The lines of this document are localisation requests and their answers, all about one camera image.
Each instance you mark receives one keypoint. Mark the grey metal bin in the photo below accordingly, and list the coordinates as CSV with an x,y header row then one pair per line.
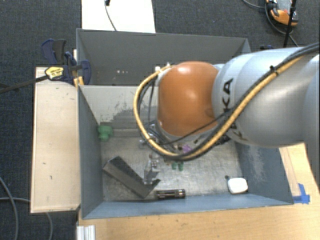
x,y
200,184

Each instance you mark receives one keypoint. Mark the green toy animal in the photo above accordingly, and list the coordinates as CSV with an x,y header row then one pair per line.
x,y
104,132

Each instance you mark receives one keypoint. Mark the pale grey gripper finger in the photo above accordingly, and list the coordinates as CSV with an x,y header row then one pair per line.
x,y
148,174
155,172

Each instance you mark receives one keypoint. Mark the black cylindrical tube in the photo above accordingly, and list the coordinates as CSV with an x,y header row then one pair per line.
x,y
170,193

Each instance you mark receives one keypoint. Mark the pale wood board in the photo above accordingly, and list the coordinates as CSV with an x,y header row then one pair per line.
x,y
55,146

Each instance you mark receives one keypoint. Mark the white rounded square pad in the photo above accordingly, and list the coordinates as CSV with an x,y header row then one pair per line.
x,y
237,185

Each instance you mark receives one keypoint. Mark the dark green flat block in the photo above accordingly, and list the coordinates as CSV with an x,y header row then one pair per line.
x,y
125,171

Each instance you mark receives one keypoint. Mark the small purple object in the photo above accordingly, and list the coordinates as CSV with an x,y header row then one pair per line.
x,y
186,148

